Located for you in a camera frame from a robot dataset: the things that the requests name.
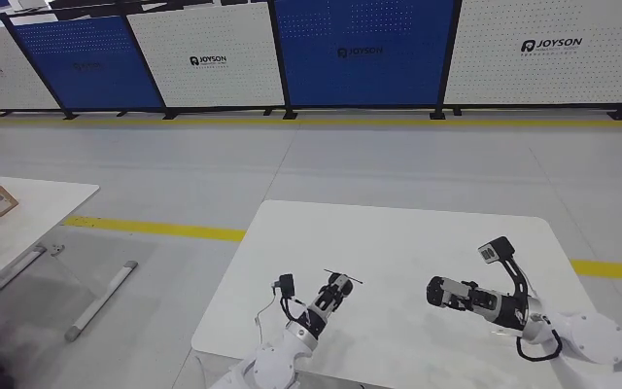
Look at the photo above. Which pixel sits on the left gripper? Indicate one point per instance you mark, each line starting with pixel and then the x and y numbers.
pixel 316 318

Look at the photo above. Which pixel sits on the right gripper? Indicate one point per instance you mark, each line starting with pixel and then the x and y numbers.
pixel 510 311

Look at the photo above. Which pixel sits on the thin black zip tie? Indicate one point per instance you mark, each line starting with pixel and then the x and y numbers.
pixel 354 279

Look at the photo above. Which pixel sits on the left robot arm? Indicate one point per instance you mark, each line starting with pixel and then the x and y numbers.
pixel 272 364

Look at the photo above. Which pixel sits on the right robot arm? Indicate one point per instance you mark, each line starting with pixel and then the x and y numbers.
pixel 588 340

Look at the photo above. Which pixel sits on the blue perforated partition panel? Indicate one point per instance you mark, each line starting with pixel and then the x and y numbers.
pixel 362 51
pixel 92 65

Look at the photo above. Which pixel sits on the white bar with grey ends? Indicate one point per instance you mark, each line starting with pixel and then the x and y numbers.
pixel 22 265
pixel 99 301

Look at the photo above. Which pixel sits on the white perforated partition panel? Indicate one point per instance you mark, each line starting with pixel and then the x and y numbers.
pixel 534 48
pixel 209 58
pixel 22 73

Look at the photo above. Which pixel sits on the white side table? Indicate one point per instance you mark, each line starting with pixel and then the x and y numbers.
pixel 44 209

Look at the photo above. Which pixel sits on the brown cardboard piece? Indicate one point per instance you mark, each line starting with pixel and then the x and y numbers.
pixel 6 200

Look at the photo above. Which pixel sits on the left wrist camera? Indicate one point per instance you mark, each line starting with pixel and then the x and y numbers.
pixel 287 286

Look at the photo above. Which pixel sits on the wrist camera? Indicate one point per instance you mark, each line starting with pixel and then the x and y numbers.
pixel 496 250
pixel 287 286

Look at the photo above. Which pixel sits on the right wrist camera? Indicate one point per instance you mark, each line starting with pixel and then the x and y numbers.
pixel 496 250

